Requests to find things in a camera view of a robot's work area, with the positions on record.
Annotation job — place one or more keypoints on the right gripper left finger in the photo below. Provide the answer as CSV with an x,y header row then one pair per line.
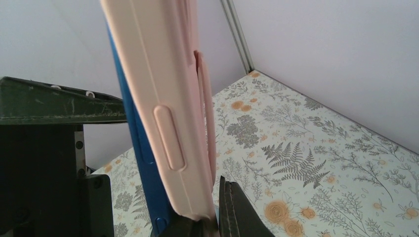
x,y
185,227

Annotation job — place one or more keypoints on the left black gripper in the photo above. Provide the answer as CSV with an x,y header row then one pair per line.
x,y
45,190

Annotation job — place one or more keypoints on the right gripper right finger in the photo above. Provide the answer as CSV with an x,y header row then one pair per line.
x,y
237,217

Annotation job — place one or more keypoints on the dark blue phone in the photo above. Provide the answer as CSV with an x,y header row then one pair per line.
x,y
159,207

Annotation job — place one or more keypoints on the pink phone case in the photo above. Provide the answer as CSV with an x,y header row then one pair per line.
x,y
158,47

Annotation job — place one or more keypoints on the floral patterned table mat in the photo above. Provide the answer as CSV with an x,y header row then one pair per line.
x,y
308,171

